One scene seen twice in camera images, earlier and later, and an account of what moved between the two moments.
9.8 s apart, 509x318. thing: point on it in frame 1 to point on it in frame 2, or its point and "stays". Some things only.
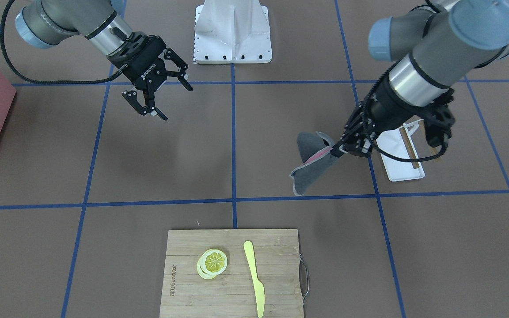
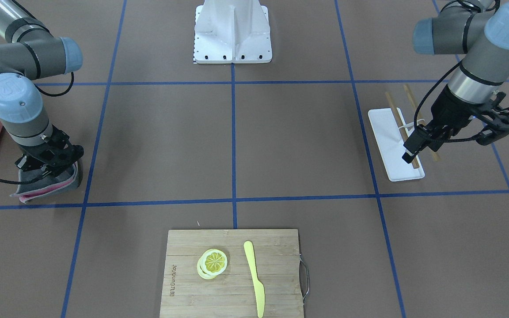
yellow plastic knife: x=259 y=289 stays
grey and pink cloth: x=315 y=149 to x=62 y=180
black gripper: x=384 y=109 to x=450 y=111
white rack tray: x=399 y=143 stays
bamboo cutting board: x=232 y=293 stays
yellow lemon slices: x=212 y=262 stays
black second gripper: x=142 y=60 to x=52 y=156
